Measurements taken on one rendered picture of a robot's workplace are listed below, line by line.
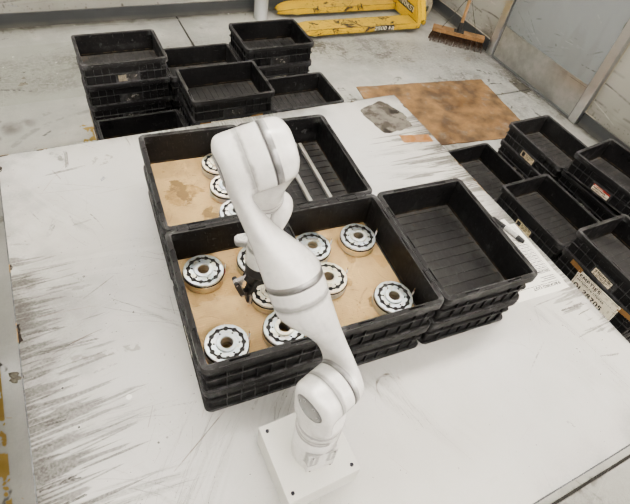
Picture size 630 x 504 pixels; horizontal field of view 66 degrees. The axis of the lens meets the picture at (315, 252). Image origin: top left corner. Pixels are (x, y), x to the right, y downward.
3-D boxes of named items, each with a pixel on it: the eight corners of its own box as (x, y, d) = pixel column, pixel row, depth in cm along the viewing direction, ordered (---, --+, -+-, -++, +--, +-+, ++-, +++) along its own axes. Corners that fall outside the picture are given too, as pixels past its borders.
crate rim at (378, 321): (444, 307, 119) (447, 302, 118) (334, 339, 109) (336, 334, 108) (373, 198, 142) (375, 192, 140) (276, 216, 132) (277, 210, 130)
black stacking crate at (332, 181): (365, 220, 149) (373, 193, 141) (274, 239, 139) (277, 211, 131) (317, 142, 172) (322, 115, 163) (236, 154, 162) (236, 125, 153)
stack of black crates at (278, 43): (286, 87, 316) (293, 18, 282) (305, 113, 299) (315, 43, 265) (227, 95, 301) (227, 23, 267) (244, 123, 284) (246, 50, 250)
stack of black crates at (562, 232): (569, 277, 239) (609, 230, 213) (524, 294, 227) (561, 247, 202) (516, 221, 260) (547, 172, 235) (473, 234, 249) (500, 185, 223)
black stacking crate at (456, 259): (519, 300, 137) (539, 276, 128) (432, 327, 127) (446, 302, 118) (446, 205, 159) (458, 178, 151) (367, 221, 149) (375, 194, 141)
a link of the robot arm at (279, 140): (281, 162, 89) (237, 178, 88) (282, 99, 62) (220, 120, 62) (299, 208, 88) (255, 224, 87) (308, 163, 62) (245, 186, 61)
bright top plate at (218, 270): (226, 284, 121) (226, 283, 121) (184, 289, 119) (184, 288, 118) (220, 254, 127) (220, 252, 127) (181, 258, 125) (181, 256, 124)
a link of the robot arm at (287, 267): (206, 143, 59) (272, 311, 70) (278, 118, 60) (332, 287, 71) (203, 133, 68) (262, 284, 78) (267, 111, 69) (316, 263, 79)
